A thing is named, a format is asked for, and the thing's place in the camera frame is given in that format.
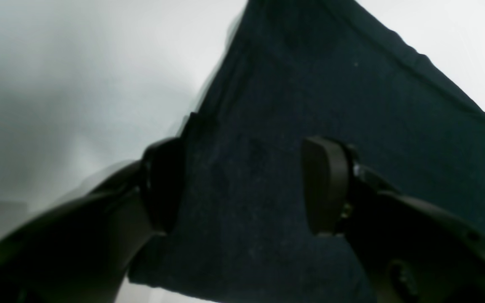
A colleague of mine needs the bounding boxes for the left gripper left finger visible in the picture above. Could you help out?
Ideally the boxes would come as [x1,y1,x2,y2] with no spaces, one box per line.
[0,137,186,303]

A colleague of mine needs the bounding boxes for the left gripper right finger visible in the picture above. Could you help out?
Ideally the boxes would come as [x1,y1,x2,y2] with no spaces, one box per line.
[301,136,485,303]

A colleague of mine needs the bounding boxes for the black T-shirt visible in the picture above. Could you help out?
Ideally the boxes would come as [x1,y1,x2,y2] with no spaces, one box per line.
[129,0,485,303]

